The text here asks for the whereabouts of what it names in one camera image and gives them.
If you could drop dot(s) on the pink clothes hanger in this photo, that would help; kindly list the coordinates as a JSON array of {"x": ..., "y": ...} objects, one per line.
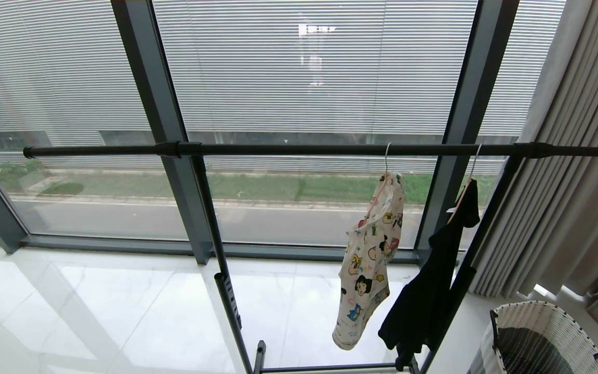
[
  {"x": 386, "y": 161},
  {"x": 460, "y": 200}
]

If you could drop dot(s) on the cream printed garment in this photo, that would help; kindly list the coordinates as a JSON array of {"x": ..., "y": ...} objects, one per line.
[{"x": 366, "y": 270}]

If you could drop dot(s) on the black garment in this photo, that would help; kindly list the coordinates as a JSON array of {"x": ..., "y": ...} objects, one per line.
[{"x": 429, "y": 291}]

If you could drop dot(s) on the black clothes rack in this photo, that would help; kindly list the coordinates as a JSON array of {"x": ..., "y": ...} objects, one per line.
[{"x": 278, "y": 150}]

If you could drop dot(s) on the white laundry basket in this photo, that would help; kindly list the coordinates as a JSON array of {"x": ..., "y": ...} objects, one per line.
[{"x": 538, "y": 317}]

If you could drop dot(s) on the window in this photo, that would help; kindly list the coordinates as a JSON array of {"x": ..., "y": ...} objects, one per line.
[{"x": 148, "y": 78}]

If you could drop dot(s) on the beige curtain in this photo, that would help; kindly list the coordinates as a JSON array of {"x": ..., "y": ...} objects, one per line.
[{"x": 579, "y": 182}]

